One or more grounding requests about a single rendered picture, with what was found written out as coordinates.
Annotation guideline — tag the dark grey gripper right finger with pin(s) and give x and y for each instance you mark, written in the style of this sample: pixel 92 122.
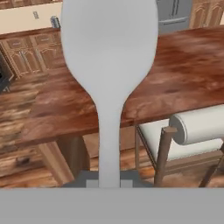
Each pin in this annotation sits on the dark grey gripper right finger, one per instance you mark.
pixel 131 179

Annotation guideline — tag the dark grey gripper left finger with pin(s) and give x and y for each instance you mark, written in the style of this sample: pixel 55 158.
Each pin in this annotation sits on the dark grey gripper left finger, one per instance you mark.
pixel 87 179

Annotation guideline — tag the wooden chair with white cushions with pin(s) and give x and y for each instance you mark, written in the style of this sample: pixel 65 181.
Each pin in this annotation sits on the wooden chair with white cushions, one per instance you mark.
pixel 186 137

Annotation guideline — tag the wooden dining table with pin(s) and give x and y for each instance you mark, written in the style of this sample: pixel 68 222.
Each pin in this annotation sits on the wooden dining table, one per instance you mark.
pixel 175 73

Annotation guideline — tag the black oven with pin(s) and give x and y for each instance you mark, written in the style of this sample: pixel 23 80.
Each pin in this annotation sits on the black oven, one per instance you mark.
pixel 4 74

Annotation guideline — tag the wooden cupboard run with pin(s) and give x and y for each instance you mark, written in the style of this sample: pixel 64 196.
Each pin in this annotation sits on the wooden cupboard run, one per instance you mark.
pixel 29 54

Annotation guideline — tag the small grey jar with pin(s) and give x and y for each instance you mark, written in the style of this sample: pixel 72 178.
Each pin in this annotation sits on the small grey jar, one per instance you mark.
pixel 54 22

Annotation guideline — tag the grey fridge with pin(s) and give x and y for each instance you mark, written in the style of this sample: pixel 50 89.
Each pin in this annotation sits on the grey fridge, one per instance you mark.
pixel 173 14

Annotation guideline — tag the wooden tall cupboard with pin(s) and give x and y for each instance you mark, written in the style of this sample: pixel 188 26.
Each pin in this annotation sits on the wooden tall cupboard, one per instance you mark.
pixel 207 13

